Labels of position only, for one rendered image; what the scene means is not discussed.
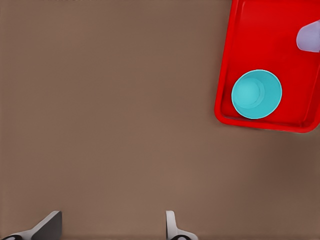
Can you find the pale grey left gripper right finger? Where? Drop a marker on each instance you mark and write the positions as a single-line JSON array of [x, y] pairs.
[[172, 227]]

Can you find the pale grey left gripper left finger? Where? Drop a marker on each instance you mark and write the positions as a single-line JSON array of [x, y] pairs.
[[47, 226]]

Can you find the teal bowl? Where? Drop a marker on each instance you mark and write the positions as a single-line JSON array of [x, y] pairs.
[[256, 94]]

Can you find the red plastic tray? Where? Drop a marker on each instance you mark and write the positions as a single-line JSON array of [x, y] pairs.
[[262, 45]]

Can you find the pale lavender cup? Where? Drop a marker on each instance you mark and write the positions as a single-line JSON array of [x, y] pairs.
[[308, 37]]

